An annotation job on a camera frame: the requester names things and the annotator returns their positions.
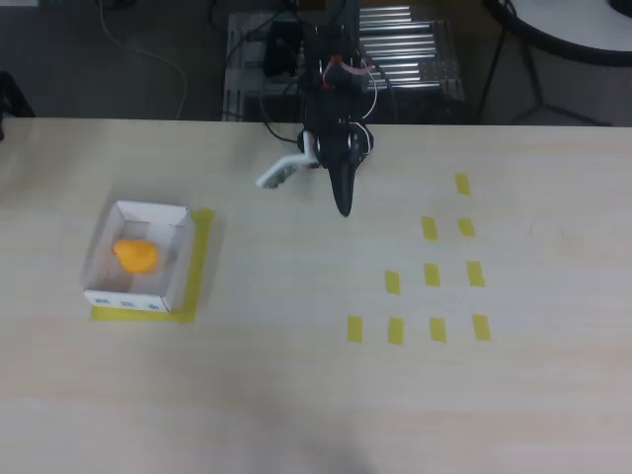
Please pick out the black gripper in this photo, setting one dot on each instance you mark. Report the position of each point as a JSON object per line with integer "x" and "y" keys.
{"x": 342, "y": 170}

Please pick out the yellow tape strip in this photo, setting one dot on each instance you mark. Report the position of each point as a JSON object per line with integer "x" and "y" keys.
{"x": 462, "y": 183}
{"x": 481, "y": 327}
{"x": 431, "y": 274}
{"x": 395, "y": 330}
{"x": 475, "y": 273}
{"x": 429, "y": 227}
{"x": 355, "y": 329}
{"x": 466, "y": 226}
{"x": 438, "y": 329}
{"x": 392, "y": 282}

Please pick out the yellow rubber duck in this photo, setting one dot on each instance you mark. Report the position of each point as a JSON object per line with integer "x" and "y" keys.
{"x": 137, "y": 256}

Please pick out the black chair part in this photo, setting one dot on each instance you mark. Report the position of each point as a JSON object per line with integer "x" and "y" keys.
{"x": 12, "y": 96}

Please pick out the yellow tape square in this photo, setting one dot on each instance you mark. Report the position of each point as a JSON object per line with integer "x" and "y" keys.
{"x": 200, "y": 257}

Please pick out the round white table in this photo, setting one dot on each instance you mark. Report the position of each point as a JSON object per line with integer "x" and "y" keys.
{"x": 568, "y": 29}

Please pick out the black table leg frame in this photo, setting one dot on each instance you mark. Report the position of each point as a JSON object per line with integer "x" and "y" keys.
{"x": 533, "y": 84}

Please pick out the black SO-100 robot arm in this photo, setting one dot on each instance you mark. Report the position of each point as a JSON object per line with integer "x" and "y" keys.
{"x": 336, "y": 99}

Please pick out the metal roller conveyor rack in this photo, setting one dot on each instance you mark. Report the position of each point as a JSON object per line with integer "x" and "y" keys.
{"x": 415, "y": 54}

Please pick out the white open cardboard box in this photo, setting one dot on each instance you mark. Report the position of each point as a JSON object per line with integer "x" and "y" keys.
{"x": 135, "y": 296}

